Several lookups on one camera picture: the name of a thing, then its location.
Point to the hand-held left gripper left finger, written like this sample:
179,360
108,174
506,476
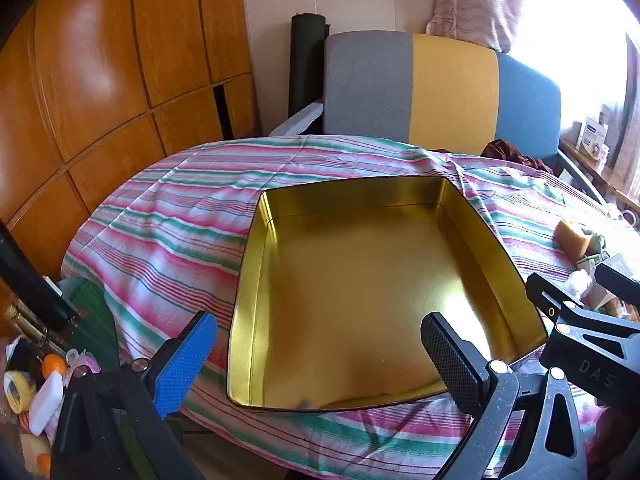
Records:
185,360

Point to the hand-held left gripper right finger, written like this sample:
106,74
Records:
450,355

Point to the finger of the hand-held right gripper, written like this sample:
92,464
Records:
542,290
617,282

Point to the white roll snack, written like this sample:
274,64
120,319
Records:
582,282

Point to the yellow sponge cake piece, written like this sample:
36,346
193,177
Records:
572,240

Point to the gold square tin box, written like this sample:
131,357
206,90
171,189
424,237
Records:
350,285

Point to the dark green glass shelf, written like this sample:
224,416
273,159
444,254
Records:
90,320

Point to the wooden side desk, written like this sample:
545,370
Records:
600,175

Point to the small purple white box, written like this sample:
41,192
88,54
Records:
601,153

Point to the orange ball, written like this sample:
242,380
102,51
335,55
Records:
54,365

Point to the striped tablecloth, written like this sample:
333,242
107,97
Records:
175,220

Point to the dark red cloth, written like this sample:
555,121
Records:
505,152

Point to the white plastic case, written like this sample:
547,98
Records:
45,402

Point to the white blue carton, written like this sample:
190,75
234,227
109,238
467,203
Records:
592,135

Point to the pale lace curtain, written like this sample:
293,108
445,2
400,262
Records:
627,125

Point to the brass metal fittings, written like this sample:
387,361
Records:
22,315

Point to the black cylinder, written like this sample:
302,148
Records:
30,280

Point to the grey yellow blue chair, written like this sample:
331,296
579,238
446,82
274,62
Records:
450,90

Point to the bright window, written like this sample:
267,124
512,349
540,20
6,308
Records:
575,35

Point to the pink patterned curtain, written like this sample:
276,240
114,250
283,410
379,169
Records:
475,5

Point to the wooden wardrobe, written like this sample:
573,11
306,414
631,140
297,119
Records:
100,60

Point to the black rolled mat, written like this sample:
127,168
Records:
305,60

